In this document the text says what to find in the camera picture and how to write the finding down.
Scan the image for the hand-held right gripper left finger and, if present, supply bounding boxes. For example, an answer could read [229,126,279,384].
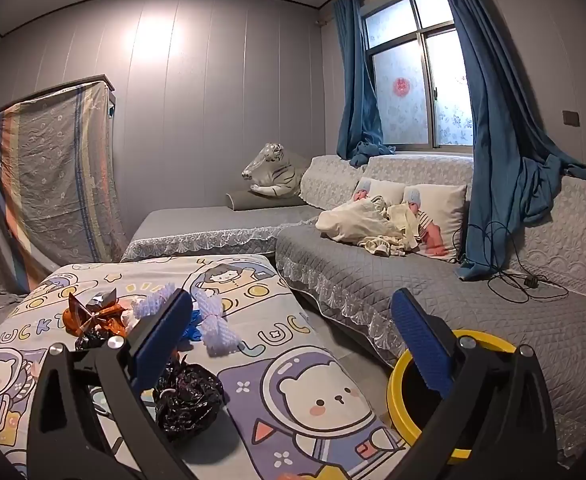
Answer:
[27,287,194,480]

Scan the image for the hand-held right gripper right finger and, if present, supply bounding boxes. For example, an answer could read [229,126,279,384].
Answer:
[391,287,558,480]

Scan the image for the white foam fruit net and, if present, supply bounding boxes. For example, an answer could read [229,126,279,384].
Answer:
[193,287,246,358]
[132,282,176,318]

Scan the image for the yellow rimmed black trash bin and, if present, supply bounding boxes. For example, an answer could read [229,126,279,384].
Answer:
[387,329,518,463]

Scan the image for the large black plastic bag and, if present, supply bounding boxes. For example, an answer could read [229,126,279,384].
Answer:
[153,355,225,436]

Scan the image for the small black plastic bag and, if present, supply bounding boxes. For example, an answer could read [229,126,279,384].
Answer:
[74,327,119,353]

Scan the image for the orange foil snack wrapper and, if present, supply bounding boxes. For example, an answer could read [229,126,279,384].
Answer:
[63,289,134,338]

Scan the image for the grey quilted sofa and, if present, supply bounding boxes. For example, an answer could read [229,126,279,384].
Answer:
[120,152,586,461]

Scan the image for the cartoon printed blanket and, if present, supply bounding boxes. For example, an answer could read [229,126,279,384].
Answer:
[0,254,414,480]

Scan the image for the large baby print pillow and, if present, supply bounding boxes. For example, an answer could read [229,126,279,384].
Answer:
[403,183,468,263]

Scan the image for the cream clothes pile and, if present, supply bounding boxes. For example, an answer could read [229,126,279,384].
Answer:
[315,195,421,257]

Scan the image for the small baby print pillow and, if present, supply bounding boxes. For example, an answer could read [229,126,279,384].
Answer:
[353,177,406,206]

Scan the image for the grey bolster pillow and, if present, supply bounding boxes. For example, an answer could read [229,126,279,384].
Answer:
[225,191,306,211]

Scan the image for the white tiger plush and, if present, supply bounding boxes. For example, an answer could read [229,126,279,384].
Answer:
[241,143,310,197]

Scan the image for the striped bed sheet cover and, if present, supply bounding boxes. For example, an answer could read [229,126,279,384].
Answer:
[0,76,129,293]

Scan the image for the long blue curtain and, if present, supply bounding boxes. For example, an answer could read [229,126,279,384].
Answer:
[430,0,586,281]

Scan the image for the short blue curtain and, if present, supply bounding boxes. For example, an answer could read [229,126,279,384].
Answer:
[333,0,396,168]

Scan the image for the frosted glass window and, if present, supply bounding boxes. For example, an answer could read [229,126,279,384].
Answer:
[360,0,474,150]

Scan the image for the black charger cable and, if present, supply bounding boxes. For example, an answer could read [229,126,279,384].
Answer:
[453,222,568,303]

